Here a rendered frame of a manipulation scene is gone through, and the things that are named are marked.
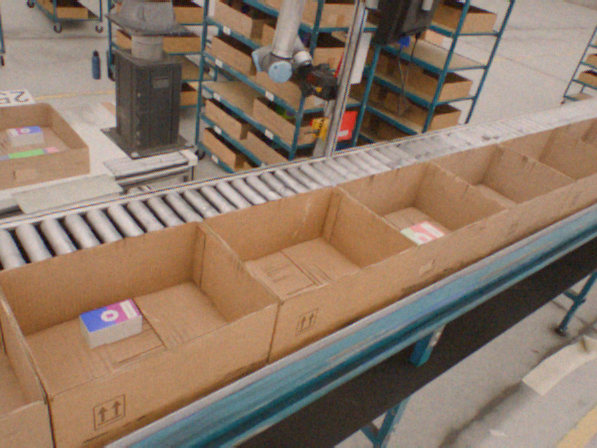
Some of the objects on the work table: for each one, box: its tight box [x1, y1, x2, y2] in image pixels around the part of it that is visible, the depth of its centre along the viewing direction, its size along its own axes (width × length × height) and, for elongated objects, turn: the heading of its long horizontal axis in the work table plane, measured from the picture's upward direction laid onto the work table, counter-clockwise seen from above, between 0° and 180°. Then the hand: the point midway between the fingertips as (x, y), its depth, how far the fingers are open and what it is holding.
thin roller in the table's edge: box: [113, 158, 186, 179], centre depth 185 cm, size 2×28×2 cm, turn 118°
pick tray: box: [0, 102, 90, 191], centre depth 172 cm, size 28×38×10 cm
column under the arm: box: [100, 48, 195, 160], centre depth 191 cm, size 26×26×33 cm
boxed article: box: [7, 126, 44, 146], centre depth 180 cm, size 6×10×5 cm, turn 115°
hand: (328, 102), depth 209 cm, fingers closed
